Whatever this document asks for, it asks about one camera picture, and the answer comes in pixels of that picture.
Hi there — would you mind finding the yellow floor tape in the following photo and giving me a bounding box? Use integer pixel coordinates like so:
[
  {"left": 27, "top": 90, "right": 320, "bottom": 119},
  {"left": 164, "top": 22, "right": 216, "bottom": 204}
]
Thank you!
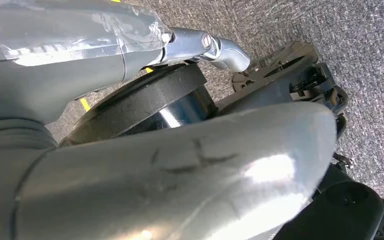
[{"left": 79, "top": 67, "right": 154, "bottom": 113}]

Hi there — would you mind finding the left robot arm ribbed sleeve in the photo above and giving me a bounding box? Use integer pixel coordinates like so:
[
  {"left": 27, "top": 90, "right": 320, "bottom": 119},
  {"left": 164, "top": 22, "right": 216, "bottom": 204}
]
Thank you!
[{"left": 0, "top": 118, "right": 59, "bottom": 153}]

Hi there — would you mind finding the thin black cable with plug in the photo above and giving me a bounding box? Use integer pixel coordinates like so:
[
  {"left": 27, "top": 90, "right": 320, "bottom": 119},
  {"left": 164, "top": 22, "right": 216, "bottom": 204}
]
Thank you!
[{"left": 332, "top": 152, "right": 354, "bottom": 170}]

